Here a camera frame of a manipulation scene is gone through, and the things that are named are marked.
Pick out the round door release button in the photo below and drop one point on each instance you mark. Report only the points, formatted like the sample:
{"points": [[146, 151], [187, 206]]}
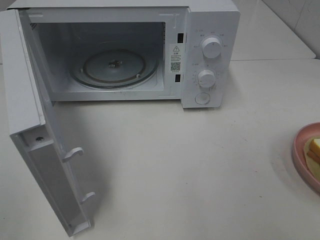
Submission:
{"points": [[202, 98]]}

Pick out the white timer knob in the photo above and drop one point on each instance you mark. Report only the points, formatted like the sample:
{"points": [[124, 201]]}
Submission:
{"points": [[206, 78]]}

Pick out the white microwave door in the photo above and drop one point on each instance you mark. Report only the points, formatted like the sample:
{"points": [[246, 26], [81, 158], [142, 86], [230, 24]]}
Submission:
{"points": [[33, 126]]}

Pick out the pink round plate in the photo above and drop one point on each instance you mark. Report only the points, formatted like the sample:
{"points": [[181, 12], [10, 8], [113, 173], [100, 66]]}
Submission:
{"points": [[298, 156]]}

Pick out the white bread sandwich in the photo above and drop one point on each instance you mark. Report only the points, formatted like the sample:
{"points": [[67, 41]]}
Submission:
{"points": [[311, 151]]}

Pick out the glass microwave turntable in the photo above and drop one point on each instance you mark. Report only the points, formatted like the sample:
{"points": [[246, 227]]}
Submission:
{"points": [[114, 68]]}

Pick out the white microwave oven body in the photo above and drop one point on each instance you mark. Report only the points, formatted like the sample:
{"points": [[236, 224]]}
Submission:
{"points": [[170, 30]]}

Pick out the white upper power knob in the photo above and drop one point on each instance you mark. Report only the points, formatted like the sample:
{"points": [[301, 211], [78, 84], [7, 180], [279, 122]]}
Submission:
{"points": [[211, 47]]}

